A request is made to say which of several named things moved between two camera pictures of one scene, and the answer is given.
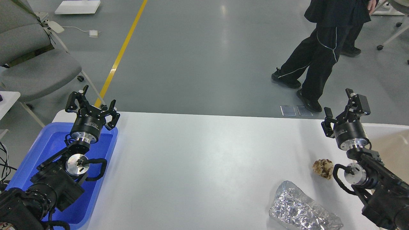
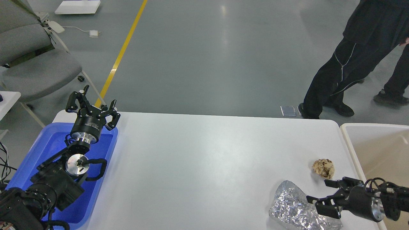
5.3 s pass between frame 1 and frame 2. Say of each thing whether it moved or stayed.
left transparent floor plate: stayed
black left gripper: stayed
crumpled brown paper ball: stayed
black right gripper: moved
